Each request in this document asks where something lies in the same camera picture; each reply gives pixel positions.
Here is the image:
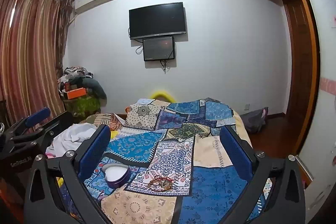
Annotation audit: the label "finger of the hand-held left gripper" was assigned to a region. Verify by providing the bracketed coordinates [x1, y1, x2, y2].
[7, 108, 51, 136]
[16, 112, 76, 146]

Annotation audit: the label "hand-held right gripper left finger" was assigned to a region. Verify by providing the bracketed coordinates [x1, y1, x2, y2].
[24, 124, 116, 224]

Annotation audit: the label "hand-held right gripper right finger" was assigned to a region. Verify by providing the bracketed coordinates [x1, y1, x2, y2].
[219, 124, 306, 224]

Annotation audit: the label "purple heart-shaped tin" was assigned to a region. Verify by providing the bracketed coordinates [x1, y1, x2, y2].
[102, 163, 131, 189]

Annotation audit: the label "brown bead bracelet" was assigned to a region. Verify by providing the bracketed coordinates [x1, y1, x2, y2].
[148, 176, 171, 191]

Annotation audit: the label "gold and red necklaces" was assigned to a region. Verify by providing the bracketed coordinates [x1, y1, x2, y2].
[154, 174, 175, 182]

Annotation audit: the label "gold chain necklace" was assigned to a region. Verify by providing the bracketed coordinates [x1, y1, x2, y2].
[161, 179, 176, 191]

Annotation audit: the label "white cloth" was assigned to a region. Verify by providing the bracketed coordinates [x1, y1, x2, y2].
[46, 123, 103, 159]

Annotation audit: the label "orange striped bedding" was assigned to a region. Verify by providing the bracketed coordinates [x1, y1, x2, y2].
[87, 112, 129, 132]

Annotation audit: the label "orange box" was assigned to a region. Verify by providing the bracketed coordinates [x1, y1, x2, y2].
[66, 88, 87, 100]

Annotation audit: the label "grey bag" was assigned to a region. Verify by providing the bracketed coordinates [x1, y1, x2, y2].
[240, 107, 269, 134]

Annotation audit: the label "blue patchwork blanket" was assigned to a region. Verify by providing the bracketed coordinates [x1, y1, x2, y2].
[58, 97, 273, 224]

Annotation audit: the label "pile of clothes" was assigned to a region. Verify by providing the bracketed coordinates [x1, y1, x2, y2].
[58, 66, 93, 88]

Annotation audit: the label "dark grey cushion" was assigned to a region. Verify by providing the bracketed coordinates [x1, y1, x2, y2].
[84, 78, 107, 106]

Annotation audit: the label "striped brown curtain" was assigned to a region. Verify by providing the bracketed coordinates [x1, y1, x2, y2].
[0, 0, 72, 130]

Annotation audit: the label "wooden door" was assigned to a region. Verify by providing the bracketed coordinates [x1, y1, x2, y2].
[282, 0, 315, 153]

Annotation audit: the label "small black monitor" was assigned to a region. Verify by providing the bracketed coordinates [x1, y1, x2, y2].
[143, 36, 175, 62]

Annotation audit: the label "yellow ring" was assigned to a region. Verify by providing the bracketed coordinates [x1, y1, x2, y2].
[150, 88, 174, 102]

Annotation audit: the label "black wall television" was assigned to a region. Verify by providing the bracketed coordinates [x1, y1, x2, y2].
[129, 2, 187, 40]

